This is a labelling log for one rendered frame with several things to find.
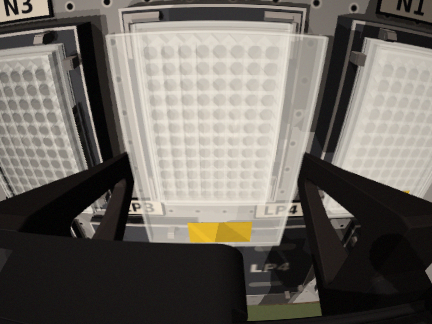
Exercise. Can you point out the grey metal base plate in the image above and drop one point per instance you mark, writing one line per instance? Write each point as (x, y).
(321, 18)

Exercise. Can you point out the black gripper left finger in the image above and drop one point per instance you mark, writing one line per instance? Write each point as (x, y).
(51, 208)

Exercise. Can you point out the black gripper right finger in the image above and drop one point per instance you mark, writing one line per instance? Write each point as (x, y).
(395, 239)

